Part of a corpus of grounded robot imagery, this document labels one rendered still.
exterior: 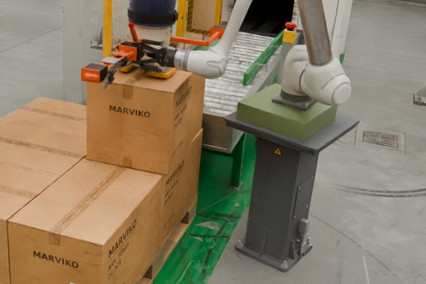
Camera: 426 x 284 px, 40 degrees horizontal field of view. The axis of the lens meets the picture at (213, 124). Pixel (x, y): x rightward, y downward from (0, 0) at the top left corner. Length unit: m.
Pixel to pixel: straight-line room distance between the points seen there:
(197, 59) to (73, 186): 0.75
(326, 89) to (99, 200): 1.06
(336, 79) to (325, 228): 1.19
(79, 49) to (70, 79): 0.25
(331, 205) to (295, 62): 1.29
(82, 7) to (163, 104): 1.77
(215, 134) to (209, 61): 0.90
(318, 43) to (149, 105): 0.77
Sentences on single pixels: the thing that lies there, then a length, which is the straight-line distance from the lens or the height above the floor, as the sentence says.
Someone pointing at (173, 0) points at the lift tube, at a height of 1.27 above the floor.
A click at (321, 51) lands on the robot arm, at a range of 2.54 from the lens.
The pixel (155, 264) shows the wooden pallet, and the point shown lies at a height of 0.08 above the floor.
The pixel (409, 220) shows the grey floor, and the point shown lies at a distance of 3.80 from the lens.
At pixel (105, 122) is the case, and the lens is 2.69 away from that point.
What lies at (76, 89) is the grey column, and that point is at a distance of 4.37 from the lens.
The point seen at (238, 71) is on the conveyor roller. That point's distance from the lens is 4.23.
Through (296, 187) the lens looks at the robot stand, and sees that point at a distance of 2.92.
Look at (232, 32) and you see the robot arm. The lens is 2.57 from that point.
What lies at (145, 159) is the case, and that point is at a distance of 2.68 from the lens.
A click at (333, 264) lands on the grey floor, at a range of 3.23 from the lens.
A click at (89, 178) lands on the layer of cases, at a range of 2.64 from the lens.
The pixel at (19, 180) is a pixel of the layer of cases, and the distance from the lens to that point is 2.65.
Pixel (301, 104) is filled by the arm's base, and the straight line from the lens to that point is 2.79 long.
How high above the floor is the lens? 1.79
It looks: 22 degrees down
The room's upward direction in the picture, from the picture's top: 5 degrees clockwise
